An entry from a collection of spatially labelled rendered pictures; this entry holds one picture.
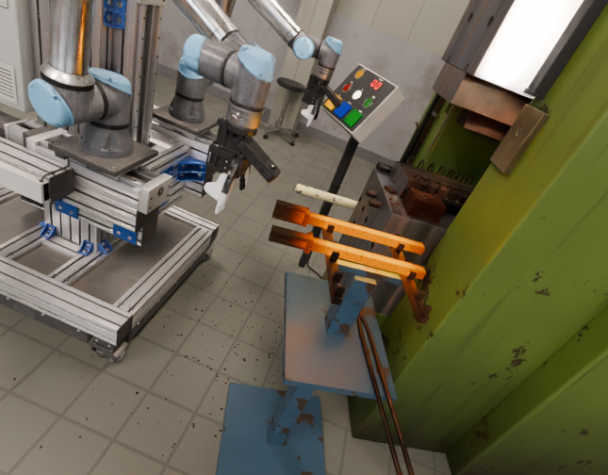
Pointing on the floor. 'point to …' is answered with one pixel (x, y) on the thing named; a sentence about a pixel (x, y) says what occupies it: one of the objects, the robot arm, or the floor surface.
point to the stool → (285, 107)
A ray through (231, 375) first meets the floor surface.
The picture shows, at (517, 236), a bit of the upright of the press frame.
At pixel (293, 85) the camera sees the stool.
